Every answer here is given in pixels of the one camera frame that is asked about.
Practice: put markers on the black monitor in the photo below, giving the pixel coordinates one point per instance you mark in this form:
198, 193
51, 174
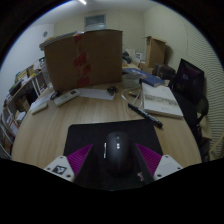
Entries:
190, 78

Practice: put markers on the upright cardboard box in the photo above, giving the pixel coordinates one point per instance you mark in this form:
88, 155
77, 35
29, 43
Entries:
155, 51

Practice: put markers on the white paper sheet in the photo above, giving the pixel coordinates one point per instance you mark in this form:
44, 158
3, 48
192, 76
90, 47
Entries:
41, 100
96, 94

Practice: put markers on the shelf unit with books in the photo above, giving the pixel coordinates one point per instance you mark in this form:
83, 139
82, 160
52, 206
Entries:
7, 130

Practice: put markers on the large taped cardboard box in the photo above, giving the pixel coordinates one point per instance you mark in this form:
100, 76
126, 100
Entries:
83, 60

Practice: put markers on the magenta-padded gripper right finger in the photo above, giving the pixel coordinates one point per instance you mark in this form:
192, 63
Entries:
166, 166

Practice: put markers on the small black clip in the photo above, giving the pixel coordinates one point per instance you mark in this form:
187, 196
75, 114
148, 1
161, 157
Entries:
112, 90

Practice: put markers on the ceiling light tube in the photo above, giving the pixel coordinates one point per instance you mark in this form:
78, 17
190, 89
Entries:
82, 1

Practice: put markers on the round wall clock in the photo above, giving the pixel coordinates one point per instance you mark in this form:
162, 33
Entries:
45, 34

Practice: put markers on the blue book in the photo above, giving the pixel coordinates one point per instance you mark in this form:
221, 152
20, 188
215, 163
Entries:
143, 76

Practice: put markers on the black office chair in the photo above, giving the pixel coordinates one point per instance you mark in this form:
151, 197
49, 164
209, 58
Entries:
202, 113

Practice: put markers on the black computer mouse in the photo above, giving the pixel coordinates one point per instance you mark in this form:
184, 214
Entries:
118, 153

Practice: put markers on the small black gadget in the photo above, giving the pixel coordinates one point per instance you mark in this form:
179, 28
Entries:
55, 95

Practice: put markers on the white open book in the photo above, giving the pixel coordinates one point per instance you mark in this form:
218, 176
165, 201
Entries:
160, 100

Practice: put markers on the black marker pen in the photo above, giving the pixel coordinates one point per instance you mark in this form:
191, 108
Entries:
145, 115

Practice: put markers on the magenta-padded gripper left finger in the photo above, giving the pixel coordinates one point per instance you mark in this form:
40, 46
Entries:
61, 168

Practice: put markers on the white remote control with buttons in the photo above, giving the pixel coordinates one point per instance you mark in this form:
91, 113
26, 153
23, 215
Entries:
66, 97

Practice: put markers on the black mouse pad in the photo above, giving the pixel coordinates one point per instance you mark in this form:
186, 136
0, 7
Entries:
100, 133

